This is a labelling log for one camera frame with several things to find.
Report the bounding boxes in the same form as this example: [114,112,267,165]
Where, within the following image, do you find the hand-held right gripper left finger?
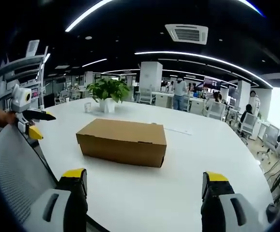
[24,168,88,232]

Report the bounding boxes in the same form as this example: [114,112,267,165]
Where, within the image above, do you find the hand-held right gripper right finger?
[200,171,257,232]

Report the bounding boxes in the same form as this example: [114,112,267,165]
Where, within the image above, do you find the brown cardboard shoe box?
[76,118,168,168]

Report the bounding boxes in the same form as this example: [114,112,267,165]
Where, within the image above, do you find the person's left hand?
[0,108,17,126]

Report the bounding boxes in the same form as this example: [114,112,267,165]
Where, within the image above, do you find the metal shelving rack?
[0,39,49,114]

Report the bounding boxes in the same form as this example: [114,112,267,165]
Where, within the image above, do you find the grey mesh office chair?
[0,123,58,225]

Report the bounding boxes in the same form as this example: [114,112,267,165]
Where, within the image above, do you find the white plant pot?
[98,98,116,113]

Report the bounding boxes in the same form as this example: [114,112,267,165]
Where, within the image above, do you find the green potted plant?
[85,77,131,104]

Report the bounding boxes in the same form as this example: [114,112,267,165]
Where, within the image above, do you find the white office chair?
[205,101,226,121]
[237,113,261,141]
[139,87,156,104]
[257,124,280,161]

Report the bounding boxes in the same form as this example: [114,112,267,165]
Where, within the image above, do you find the white square pillar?
[140,61,163,92]

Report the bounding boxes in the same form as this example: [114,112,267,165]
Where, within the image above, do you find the ceiling air conditioner vent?
[164,23,209,45]

